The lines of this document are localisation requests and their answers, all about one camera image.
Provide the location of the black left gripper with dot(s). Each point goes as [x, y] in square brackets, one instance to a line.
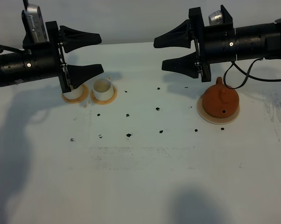
[44, 60]

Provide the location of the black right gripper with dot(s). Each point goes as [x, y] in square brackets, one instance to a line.
[216, 44]

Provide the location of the brown clay teapot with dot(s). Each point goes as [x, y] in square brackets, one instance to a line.
[220, 101]

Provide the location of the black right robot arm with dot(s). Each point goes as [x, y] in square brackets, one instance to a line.
[256, 41]

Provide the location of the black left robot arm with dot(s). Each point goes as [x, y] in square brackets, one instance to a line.
[12, 66]

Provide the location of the beige round teapot coaster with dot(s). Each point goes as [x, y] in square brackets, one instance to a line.
[217, 121]

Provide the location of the left white teacup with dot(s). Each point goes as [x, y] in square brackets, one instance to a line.
[74, 94]

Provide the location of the white teacup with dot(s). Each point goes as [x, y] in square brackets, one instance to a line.
[74, 94]
[103, 90]

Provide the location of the left orange cup coaster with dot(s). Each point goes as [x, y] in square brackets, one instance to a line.
[80, 99]

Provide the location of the orange cup coaster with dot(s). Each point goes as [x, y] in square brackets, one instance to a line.
[80, 99]
[99, 102]

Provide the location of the right white teacup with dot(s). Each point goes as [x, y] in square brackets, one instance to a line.
[103, 90]

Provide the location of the right orange cup coaster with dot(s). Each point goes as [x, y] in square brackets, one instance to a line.
[99, 102]

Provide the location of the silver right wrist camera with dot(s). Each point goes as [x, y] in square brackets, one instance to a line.
[216, 18]

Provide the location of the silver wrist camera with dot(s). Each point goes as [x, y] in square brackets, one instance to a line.
[216, 18]
[33, 23]

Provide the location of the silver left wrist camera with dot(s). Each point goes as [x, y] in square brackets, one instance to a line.
[33, 23]

